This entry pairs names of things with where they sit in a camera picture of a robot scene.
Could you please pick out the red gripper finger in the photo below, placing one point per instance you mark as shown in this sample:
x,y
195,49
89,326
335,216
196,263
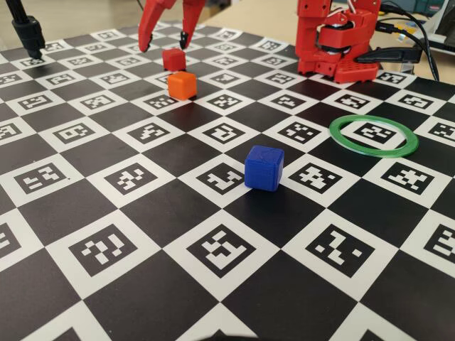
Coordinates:
x,y
149,25
190,25

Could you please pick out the red cube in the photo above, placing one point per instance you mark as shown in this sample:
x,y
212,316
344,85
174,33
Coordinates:
x,y
173,60

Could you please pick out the blue cube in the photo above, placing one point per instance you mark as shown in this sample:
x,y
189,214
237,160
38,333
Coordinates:
x,y
263,170

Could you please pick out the red robot arm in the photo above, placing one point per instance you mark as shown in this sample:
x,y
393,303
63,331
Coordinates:
x,y
341,39

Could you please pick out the orange cube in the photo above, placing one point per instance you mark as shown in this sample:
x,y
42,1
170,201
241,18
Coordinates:
x,y
181,85

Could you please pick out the cardboard box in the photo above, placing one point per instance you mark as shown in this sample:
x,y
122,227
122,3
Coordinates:
x,y
209,12

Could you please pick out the black tripod leg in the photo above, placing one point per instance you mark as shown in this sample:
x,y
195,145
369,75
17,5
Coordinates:
x,y
30,35

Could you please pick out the checkerboard marker mat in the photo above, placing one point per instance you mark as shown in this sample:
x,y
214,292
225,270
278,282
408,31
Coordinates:
x,y
160,213

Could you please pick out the black usb plug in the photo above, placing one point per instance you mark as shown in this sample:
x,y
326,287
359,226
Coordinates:
x,y
385,27

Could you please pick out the green box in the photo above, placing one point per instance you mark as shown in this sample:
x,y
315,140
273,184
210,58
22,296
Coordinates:
x,y
428,5

